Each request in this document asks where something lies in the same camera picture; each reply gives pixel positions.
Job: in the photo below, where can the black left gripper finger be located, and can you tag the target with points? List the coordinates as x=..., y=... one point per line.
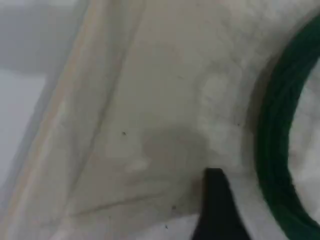
x=217, y=212

